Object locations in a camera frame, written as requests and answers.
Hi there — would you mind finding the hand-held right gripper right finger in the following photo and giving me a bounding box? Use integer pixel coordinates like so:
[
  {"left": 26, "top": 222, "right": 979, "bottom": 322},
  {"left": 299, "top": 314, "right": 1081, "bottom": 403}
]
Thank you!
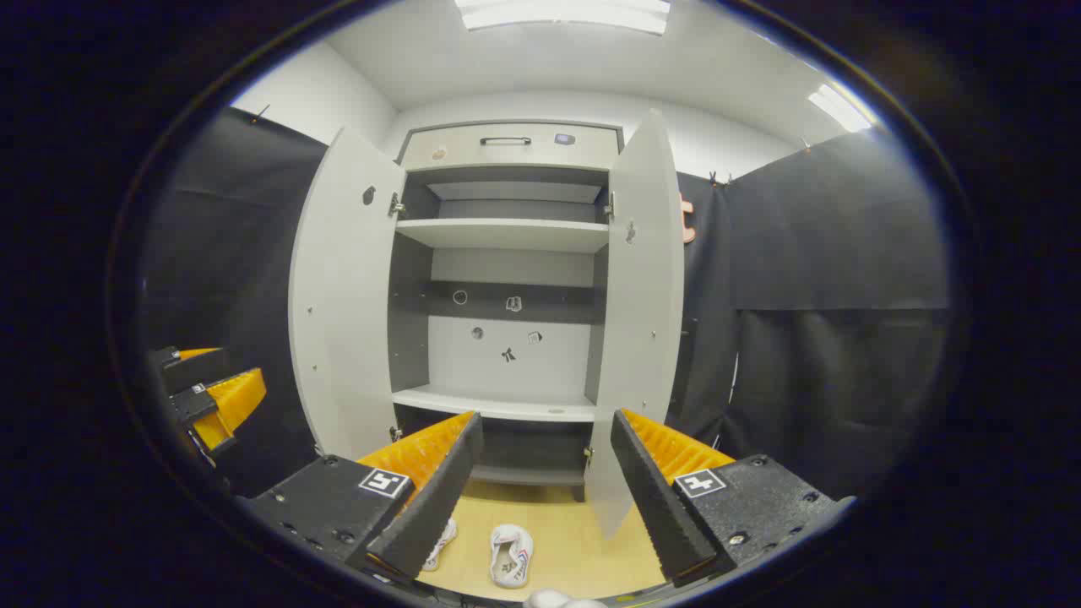
[{"left": 610, "top": 409, "right": 856, "bottom": 589}]

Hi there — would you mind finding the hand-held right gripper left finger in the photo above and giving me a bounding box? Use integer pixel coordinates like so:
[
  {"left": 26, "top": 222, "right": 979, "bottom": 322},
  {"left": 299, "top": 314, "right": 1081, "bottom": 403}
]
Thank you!
[{"left": 239, "top": 411, "right": 485, "bottom": 585}]

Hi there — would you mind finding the white canvas shoe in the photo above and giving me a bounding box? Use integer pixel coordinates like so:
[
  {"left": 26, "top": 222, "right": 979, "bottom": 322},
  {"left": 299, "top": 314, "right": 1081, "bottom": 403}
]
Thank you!
[
  {"left": 489, "top": 524, "right": 535, "bottom": 589},
  {"left": 421, "top": 517, "right": 459, "bottom": 573}
]

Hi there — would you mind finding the grey shoe cabinet door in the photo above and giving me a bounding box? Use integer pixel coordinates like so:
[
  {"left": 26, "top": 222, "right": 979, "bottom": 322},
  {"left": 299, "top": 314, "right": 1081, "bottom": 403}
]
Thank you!
[
  {"left": 585, "top": 110, "right": 685, "bottom": 541},
  {"left": 289, "top": 127, "right": 407, "bottom": 462}
]

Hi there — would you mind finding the grey shoe cabinet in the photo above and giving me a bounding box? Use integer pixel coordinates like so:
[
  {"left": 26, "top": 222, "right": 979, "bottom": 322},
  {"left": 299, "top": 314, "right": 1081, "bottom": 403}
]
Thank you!
[{"left": 289, "top": 110, "right": 685, "bottom": 541}]

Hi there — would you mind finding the white cabinet shelf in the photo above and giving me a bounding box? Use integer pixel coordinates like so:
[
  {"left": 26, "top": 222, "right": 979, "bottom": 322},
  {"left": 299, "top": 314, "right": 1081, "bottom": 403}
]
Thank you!
[
  {"left": 394, "top": 218, "right": 611, "bottom": 254},
  {"left": 391, "top": 384, "right": 600, "bottom": 423}
]

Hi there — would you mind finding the grey cabinet drawer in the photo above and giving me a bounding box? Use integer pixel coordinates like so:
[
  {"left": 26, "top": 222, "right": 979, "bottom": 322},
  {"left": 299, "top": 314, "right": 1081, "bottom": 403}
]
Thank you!
[{"left": 399, "top": 122, "right": 622, "bottom": 172}]

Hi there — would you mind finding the black backdrop cloth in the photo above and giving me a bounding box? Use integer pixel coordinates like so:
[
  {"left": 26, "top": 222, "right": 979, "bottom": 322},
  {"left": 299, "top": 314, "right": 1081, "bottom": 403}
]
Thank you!
[
  {"left": 671, "top": 127, "right": 953, "bottom": 501},
  {"left": 142, "top": 106, "right": 330, "bottom": 499}
]

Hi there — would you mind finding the ceiling light panel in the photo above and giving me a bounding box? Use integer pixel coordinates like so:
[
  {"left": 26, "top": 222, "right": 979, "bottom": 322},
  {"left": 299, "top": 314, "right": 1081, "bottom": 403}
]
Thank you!
[
  {"left": 454, "top": 0, "right": 673, "bottom": 36},
  {"left": 807, "top": 83, "right": 872, "bottom": 133}
]

